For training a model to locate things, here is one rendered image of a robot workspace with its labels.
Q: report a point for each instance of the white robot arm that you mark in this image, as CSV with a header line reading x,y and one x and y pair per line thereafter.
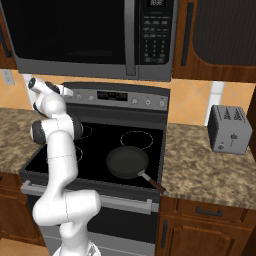
x,y
60,156

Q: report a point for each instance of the brown wooden base cupboard door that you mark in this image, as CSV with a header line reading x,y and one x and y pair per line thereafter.
x,y
200,238
15,216

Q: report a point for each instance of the black steel microwave oven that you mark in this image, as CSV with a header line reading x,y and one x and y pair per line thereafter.
x,y
73,30

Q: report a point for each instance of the brown wooden drawer front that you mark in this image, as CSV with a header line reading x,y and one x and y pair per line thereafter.
x,y
10,183
186,209

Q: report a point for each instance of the black frying pan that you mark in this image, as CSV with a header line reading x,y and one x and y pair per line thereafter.
x,y
127,162

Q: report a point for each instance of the black steel stove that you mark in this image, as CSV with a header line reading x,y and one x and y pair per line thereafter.
x,y
106,133

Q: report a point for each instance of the grey stove knob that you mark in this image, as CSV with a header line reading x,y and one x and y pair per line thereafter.
x,y
78,97
162,104
147,102
134,101
90,98

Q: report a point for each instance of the grey toaster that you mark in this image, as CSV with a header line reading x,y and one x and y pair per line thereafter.
x,y
229,131

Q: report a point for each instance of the grey wall socket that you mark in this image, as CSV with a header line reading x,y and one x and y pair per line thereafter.
x,y
8,77

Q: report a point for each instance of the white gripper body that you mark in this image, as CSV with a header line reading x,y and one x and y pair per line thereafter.
x,y
66,91

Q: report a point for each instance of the dark panel wooden cupboard door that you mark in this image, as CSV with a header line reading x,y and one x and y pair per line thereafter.
x,y
223,36

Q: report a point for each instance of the black oven door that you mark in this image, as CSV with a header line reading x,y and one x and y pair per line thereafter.
x,y
126,226

